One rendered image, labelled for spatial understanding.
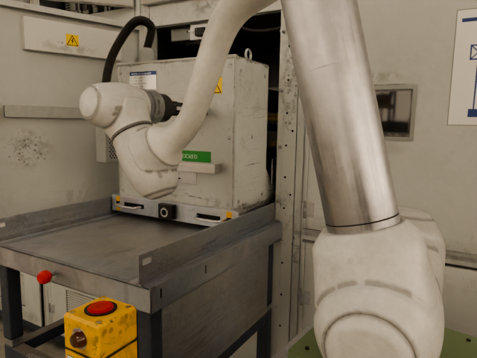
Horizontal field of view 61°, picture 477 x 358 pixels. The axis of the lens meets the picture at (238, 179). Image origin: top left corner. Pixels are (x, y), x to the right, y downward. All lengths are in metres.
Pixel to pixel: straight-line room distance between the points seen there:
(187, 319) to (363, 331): 0.63
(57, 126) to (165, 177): 0.82
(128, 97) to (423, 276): 0.69
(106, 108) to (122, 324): 0.46
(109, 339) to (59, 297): 1.71
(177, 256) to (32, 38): 0.96
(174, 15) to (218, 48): 0.88
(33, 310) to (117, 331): 1.94
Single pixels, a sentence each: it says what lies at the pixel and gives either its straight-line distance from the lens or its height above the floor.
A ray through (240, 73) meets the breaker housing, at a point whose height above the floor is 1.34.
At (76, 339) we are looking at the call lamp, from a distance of 0.68.
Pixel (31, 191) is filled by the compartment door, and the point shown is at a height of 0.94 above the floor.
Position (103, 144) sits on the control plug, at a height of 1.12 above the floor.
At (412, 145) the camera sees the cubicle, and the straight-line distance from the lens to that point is 1.27.
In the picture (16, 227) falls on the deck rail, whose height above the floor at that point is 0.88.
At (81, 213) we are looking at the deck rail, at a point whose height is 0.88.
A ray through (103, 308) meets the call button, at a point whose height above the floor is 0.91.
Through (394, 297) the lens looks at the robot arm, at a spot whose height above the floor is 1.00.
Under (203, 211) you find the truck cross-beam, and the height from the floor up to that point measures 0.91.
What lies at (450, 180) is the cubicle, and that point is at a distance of 1.27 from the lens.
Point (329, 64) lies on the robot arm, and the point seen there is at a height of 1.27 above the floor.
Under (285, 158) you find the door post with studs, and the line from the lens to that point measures 1.40.
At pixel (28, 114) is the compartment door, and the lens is 1.59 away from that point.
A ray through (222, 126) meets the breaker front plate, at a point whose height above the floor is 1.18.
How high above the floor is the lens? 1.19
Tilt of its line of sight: 8 degrees down
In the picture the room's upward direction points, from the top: 1 degrees clockwise
